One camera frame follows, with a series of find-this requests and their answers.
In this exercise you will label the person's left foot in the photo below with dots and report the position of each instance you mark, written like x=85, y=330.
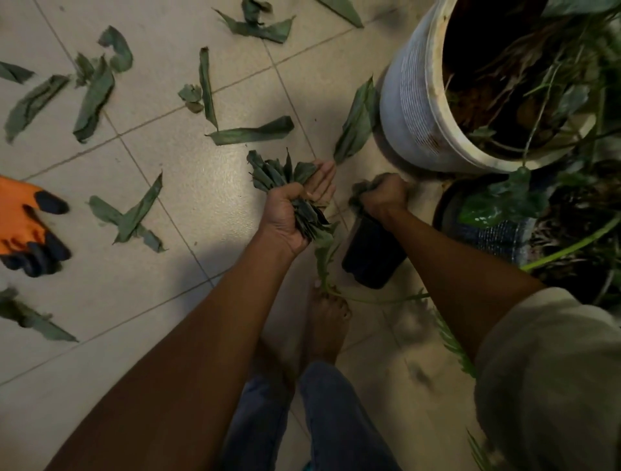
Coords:
x=274, y=364

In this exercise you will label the person's grey shirt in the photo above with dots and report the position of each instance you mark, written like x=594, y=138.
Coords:
x=548, y=383

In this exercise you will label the orange black work glove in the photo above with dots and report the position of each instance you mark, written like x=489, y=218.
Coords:
x=19, y=218

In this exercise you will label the person's left hand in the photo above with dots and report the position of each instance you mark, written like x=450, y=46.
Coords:
x=279, y=218

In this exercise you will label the person's right forearm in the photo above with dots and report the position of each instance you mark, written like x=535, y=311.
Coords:
x=461, y=281

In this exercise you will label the white round plant pot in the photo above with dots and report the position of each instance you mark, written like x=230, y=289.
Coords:
x=407, y=107

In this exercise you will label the person's left forearm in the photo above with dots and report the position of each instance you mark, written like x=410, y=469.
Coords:
x=170, y=378

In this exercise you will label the person's right leg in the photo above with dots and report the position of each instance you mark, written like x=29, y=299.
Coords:
x=339, y=422

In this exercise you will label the person's right hand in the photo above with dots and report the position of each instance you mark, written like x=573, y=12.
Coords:
x=385, y=196

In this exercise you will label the small black plastic pot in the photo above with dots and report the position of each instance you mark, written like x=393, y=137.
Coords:
x=373, y=257

